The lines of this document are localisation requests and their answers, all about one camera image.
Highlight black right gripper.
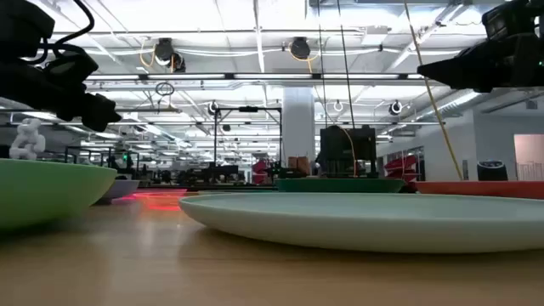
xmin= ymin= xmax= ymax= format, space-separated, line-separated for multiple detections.
xmin=416 ymin=31 xmax=544 ymax=94

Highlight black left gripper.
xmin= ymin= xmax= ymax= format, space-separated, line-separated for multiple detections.
xmin=0 ymin=53 xmax=122 ymax=133

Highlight blue opaque plastic plate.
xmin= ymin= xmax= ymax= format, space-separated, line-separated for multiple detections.
xmin=93 ymin=178 xmax=141 ymax=206

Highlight bright green plastic plate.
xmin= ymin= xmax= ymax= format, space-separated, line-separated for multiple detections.
xmin=0 ymin=157 xmax=118 ymax=231

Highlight pink translucent small plate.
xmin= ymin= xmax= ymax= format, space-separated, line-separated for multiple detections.
xmin=132 ymin=189 xmax=189 ymax=199

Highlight orange opaque plastic plate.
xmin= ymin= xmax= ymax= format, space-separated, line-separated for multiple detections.
xmin=414 ymin=180 xmax=544 ymax=201

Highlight dark green plastic plate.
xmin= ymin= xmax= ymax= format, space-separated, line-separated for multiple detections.
xmin=274 ymin=177 xmax=406 ymax=195

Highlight white robot figure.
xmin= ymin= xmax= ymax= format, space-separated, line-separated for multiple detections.
xmin=8 ymin=117 xmax=47 ymax=162

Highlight black round bin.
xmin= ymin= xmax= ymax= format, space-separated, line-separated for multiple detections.
xmin=476 ymin=159 xmax=509 ymax=183

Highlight red bin rack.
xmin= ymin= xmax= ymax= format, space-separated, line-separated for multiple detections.
xmin=383 ymin=154 xmax=421 ymax=183

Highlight black computer tower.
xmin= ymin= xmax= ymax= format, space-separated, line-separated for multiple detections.
xmin=319 ymin=125 xmax=378 ymax=179

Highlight red background object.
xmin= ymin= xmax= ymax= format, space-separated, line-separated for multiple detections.
xmin=252 ymin=158 xmax=269 ymax=185

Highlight white square pillar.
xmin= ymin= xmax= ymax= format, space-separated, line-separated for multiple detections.
xmin=281 ymin=87 xmax=316 ymax=165

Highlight long ceiling light strip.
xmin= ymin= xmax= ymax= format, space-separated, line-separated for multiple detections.
xmin=84 ymin=73 xmax=426 ymax=82

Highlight pale large plastic plate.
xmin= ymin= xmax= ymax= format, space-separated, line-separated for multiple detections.
xmin=178 ymin=192 xmax=544 ymax=255

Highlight brown cardboard boxes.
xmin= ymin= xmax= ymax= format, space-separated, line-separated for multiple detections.
xmin=287 ymin=156 xmax=312 ymax=177

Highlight black ceiling cable loop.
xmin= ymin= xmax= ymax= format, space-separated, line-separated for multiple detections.
xmin=154 ymin=81 xmax=176 ymax=97

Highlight yellow hanging cable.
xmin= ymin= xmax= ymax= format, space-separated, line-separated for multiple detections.
xmin=402 ymin=0 xmax=465 ymax=182

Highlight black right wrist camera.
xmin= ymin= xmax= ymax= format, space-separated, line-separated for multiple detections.
xmin=481 ymin=0 xmax=544 ymax=40

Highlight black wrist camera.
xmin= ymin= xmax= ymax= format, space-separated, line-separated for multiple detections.
xmin=481 ymin=0 xmax=544 ymax=40
xmin=0 ymin=0 xmax=57 ymax=60

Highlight black ceiling cord reel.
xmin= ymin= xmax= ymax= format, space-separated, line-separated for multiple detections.
xmin=290 ymin=37 xmax=312 ymax=61
xmin=153 ymin=37 xmax=187 ymax=74

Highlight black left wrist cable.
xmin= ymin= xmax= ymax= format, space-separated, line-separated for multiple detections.
xmin=41 ymin=0 xmax=96 ymax=57

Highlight pale pink wall panel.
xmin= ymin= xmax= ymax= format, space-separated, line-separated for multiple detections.
xmin=513 ymin=133 xmax=544 ymax=182

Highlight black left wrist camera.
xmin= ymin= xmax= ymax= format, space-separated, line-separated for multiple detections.
xmin=0 ymin=0 xmax=57 ymax=60

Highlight black hanging cable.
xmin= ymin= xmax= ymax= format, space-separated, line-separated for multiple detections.
xmin=316 ymin=0 xmax=329 ymax=129
xmin=337 ymin=0 xmax=356 ymax=129

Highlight black background frame stand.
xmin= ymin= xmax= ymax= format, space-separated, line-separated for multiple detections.
xmin=212 ymin=105 xmax=283 ymax=171

